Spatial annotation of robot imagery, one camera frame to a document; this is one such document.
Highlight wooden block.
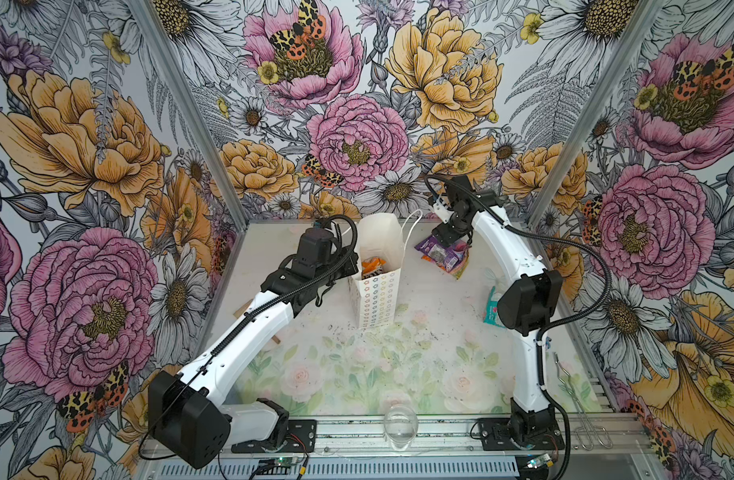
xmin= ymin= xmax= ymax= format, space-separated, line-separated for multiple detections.
xmin=234 ymin=300 xmax=253 ymax=319

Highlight left black cable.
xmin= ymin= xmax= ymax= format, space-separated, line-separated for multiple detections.
xmin=204 ymin=214 xmax=360 ymax=361

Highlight teal snack packet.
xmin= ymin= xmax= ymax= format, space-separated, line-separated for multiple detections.
xmin=483 ymin=286 xmax=504 ymax=328

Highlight red Fox's candy packet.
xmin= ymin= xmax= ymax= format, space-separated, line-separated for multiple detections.
xmin=422 ymin=255 xmax=468 ymax=279

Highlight clear plastic cup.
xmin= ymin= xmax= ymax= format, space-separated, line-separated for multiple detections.
xmin=383 ymin=404 xmax=419 ymax=451

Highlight purple snack packet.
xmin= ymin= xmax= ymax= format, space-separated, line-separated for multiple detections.
xmin=415 ymin=235 xmax=470 ymax=262

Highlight metal tongs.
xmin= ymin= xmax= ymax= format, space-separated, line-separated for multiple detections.
xmin=553 ymin=353 xmax=614 ymax=451

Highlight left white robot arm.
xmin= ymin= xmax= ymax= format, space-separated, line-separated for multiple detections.
xmin=144 ymin=214 xmax=358 ymax=469

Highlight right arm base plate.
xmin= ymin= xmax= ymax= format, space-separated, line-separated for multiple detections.
xmin=470 ymin=417 xmax=565 ymax=451

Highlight orange snack packet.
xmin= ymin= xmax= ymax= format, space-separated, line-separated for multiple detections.
xmin=362 ymin=257 xmax=386 ymax=280

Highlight white paper bag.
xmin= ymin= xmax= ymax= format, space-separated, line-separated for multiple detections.
xmin=349 ymin=209 xmax=423 ymax=329

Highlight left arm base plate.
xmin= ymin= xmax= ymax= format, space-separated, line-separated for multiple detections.
xmin=230 ymin=419 xmax=318 ymax=454

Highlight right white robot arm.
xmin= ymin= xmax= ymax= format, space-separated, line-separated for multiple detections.
xmin=425 ymin=175 xmax=563 ymax=449

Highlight right black corrugated cable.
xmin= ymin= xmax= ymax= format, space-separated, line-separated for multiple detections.
xmin=425 ymin=173 xmax=613 ymax=480

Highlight aluminium front rail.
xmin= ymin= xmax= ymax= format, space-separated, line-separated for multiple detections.
xmin=140 ymin=415 xmax=650 ymax=461

